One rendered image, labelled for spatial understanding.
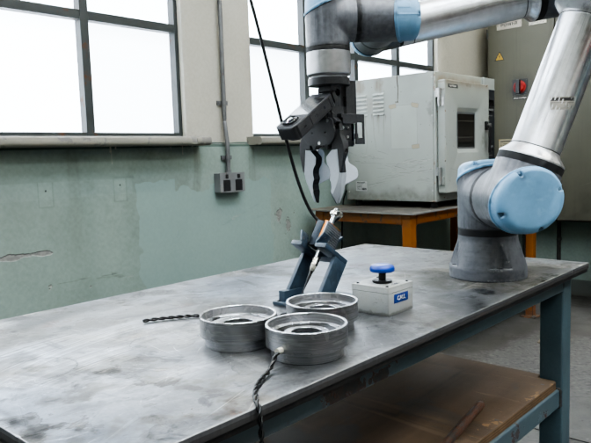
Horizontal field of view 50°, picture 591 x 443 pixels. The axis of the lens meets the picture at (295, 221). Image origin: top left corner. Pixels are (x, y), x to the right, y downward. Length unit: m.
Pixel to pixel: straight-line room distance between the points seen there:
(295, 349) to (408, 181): 2.45
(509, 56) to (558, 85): 3.66
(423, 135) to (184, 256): 1.26
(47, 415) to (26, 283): 1.74
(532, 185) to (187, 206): 1.90
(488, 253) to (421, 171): 1.90
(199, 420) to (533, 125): 0.77
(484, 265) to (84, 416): 0.82
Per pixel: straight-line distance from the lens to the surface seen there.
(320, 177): 1.13
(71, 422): 0.69
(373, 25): 1.11
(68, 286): 2.51
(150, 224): 2.68
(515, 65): 4.81
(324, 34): 1.09
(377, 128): 3.28
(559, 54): 1.20
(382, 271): 1.01
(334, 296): 0.98
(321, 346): 0.77
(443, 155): 3.09
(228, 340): 0.83
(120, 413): 0.69
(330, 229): 1.09
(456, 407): 1.34
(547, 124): 1.17
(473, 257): 1.27
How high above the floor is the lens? 1.05
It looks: 6 degrees down
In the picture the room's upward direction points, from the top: 2 degrees counter-clockwise
